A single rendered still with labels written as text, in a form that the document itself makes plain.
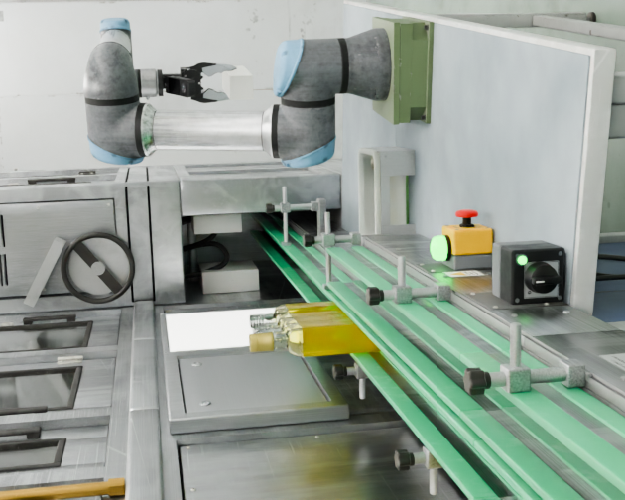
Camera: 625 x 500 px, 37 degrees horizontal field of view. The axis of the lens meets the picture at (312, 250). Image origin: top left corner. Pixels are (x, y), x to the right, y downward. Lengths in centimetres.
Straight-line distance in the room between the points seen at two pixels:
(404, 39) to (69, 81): 382
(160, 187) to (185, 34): 283
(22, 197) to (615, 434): 219
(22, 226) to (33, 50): 282
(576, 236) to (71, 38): 450
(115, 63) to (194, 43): 354
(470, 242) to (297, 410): 46
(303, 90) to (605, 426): 118
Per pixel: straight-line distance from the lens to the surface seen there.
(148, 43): 560
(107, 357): 242
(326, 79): 197
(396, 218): 212
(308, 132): 199
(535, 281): 134
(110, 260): 287
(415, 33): 197
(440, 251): 164
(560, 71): 141
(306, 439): 176
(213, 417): 178
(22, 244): 291
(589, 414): 100
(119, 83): 206
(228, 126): 203
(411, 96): 197
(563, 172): 140
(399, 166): 210
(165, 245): 287
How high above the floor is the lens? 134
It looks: 10 degrees down
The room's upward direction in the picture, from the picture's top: 93 degrees counter-clockwise
